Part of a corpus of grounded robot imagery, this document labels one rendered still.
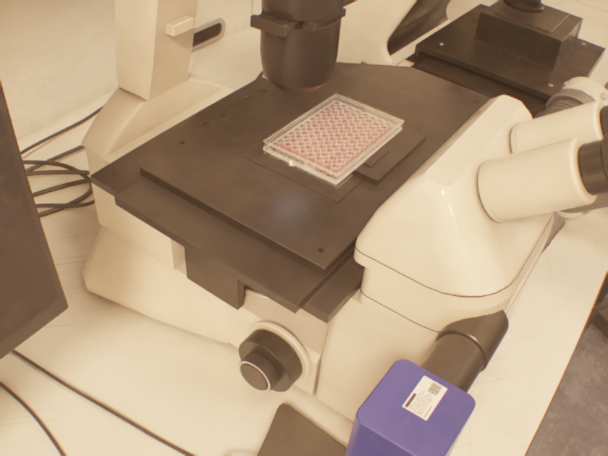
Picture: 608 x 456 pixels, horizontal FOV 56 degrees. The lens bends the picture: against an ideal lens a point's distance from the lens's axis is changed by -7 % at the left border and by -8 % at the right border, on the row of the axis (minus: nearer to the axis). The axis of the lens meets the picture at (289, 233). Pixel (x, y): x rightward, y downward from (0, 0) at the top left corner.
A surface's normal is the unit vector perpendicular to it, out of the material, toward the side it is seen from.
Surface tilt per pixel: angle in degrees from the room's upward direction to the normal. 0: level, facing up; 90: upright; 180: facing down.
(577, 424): 0
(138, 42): 90
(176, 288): 48
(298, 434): 5
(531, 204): 101
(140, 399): 0
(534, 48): 90
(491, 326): 26
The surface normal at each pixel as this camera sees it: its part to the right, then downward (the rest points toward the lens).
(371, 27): -0.59, 0.51
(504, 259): 0.65, -0.15
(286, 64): -0.30, 0.63
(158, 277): -0.40, -0.11
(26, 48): 0.80, 0.43
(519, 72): 0.05, -0.75
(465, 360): 0.31, -0.57
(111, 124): -0.25, -0.40
